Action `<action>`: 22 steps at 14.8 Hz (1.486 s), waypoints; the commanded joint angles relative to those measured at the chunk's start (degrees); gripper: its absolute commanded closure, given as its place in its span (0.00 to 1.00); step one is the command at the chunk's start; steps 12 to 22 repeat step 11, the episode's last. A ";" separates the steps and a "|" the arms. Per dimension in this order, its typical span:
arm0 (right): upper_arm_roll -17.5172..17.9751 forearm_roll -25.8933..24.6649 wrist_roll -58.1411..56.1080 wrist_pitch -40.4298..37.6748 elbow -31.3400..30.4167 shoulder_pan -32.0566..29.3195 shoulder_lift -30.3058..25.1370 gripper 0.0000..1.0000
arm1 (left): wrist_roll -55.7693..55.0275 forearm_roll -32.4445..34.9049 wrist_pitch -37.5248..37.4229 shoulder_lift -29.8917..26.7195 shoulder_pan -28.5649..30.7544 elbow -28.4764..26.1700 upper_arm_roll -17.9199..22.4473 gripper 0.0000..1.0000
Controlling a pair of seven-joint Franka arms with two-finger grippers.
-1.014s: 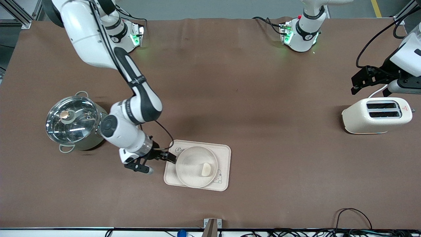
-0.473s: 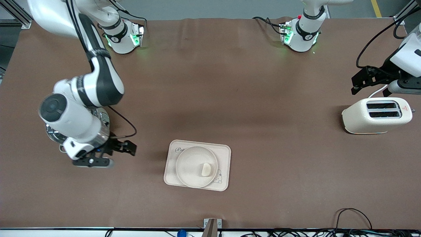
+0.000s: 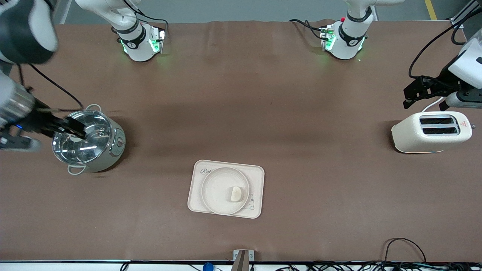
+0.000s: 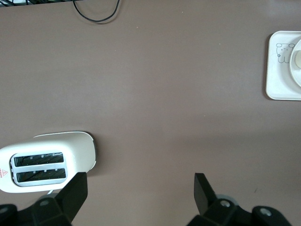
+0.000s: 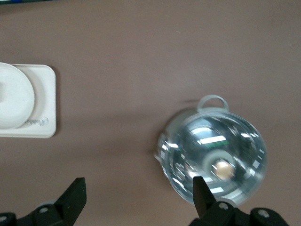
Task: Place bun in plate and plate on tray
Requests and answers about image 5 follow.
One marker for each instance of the beige rabbit print tray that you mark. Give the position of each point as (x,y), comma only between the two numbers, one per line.
(45,94)

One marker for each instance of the round beige plate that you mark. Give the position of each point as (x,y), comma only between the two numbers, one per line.
(16,99)

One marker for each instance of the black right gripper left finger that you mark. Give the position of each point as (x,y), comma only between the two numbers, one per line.
(70,202)

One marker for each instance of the brown table cover mat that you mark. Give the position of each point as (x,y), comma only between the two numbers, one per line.
(117,58)

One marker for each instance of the glass pot lid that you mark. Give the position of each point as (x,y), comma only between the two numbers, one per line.
(235,146)

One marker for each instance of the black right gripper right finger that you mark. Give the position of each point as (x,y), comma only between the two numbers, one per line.
(203,200)

